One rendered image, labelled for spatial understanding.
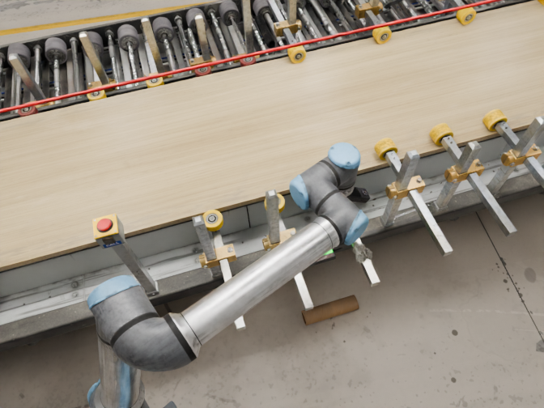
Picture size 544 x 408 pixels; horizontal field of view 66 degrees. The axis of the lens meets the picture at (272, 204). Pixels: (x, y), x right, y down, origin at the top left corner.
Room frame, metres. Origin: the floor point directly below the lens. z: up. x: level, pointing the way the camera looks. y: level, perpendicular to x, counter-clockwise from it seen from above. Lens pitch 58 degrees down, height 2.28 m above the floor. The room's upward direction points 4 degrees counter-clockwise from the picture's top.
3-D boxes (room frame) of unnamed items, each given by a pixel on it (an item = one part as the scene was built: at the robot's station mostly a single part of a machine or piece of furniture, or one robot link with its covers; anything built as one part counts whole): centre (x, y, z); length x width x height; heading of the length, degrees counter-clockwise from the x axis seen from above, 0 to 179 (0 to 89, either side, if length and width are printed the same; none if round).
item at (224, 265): (0.63, 0.18, 0.82); 0.44 x 0.03 x 0.04; 14
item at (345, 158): (0.72, -0.21, 1.32); 0.10 x 0.09 x 0.12; 125
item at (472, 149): (0.93, -0.73, 0.88); 0.04 x 0.04 x 0.48; 14
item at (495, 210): (0.90, -0.78, 0.95); 0.50 x 0.04 x 0.04; 14
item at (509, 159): (1.00, -0.99, 0.95); 0.14 x 0.06 x 0.05; 104
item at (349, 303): (0.72, -0.28, 0.04); 0.30 x 0.08 x 0.08; 104
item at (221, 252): (0.70, 0.22, 0.82); 0.14 x 0.06 x 0.05; 104
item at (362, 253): (0.66, -0.32, 0.87); 0.09 x 0.07 x 0.02; 14
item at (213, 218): (0.82, 0.23, 0.85); 0.08 x 0.08 x 0.11
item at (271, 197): (0.75, 0.00, 0.92); 0.04 x 0.04 x 0.48; 14
